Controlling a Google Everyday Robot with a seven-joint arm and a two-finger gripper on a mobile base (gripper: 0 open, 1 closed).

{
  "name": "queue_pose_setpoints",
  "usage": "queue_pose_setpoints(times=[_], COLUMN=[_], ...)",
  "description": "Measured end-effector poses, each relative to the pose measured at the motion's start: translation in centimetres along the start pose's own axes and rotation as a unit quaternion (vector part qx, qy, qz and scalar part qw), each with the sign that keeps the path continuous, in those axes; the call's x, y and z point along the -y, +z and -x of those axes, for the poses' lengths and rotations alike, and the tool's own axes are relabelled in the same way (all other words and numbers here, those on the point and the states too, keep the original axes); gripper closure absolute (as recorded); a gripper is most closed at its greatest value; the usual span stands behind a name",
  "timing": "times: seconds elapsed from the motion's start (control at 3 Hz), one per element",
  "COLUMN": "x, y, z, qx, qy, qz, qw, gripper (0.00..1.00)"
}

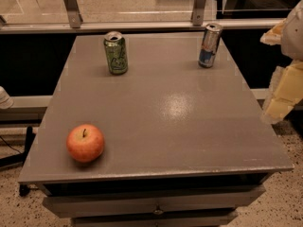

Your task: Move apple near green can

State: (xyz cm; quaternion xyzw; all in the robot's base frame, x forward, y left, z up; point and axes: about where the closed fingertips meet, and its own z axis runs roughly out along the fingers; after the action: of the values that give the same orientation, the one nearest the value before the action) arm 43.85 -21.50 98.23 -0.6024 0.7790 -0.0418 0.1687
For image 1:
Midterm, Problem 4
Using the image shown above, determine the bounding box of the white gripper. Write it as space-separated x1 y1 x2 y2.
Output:
260 0 303 124

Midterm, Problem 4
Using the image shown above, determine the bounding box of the red apple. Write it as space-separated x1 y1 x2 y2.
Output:
66 124 105 163

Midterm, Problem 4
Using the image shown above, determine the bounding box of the silver blue energy drink can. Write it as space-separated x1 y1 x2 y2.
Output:
198 23 223 68

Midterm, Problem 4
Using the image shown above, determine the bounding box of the green soda can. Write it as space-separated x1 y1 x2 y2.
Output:
103 31 128 75

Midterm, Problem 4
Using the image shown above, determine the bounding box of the grey drawer cabinet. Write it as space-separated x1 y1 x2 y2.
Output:
20 33 293 227

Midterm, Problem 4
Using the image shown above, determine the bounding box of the metal drawer knob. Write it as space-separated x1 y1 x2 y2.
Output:
153 207 164 215

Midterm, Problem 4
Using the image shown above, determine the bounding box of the white object at left edge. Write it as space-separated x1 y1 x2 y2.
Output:
0 86 13 109

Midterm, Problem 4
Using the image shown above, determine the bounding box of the right metal railing bracket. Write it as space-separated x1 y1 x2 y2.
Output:
191 0 206 26

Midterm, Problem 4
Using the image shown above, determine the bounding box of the metal railing bracket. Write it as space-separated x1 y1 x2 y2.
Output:
63 0 83 28
191 0 206 26

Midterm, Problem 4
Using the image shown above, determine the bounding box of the left metal railing bracket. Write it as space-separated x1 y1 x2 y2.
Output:
63 0 83 28

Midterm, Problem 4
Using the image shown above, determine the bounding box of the horizontal metal rail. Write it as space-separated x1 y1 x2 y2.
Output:
0 18 283 34

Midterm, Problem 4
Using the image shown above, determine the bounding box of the black stand with cable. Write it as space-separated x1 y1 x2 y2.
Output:
0 127 36 197

